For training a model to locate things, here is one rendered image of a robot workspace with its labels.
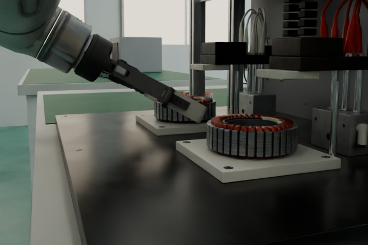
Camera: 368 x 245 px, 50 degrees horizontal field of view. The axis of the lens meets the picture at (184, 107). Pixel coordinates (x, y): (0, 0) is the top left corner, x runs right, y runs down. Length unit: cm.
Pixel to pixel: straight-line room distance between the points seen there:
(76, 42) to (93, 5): 460
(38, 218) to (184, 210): 14
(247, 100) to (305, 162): 31
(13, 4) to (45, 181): 21
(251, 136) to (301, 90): 40
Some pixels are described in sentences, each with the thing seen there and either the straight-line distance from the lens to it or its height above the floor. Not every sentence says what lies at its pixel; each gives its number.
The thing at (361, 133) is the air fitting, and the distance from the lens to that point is 54.
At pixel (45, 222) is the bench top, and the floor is 75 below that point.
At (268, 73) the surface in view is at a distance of 50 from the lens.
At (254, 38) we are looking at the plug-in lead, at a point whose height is 93.
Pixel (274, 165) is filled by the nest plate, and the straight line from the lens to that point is 44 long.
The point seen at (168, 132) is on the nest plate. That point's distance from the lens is 63.
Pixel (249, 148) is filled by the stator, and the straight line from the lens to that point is 45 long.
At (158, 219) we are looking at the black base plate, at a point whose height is 77.
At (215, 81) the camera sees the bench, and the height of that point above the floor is 74.
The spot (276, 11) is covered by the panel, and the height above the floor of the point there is 99.
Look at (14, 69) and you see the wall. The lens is 516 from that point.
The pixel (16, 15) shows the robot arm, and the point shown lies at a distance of 49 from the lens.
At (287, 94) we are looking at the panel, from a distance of 87.
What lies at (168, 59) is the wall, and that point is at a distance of 541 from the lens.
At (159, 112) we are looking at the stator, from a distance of 69.
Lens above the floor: 90
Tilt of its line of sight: 8 degrees down
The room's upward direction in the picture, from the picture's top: straight up
